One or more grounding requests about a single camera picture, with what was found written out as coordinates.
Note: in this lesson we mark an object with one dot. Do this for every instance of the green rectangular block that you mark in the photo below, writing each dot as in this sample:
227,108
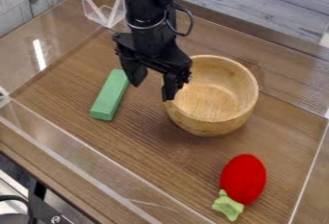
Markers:
108,98

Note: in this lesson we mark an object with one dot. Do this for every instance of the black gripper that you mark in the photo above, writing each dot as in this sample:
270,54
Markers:
149,48

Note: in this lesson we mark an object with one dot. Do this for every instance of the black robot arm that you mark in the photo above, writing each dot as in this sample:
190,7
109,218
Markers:
147,13

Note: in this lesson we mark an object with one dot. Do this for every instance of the wooden bowl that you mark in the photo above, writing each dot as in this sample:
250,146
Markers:
214,104

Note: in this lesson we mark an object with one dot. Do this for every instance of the red plush tomato toy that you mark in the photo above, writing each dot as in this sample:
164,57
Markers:
240,184

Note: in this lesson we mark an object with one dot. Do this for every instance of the black table frame bracket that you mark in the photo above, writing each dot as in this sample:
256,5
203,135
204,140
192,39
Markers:
41,212

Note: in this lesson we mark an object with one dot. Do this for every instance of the clear acrylic tray wall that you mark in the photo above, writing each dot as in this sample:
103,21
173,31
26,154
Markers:
108,193

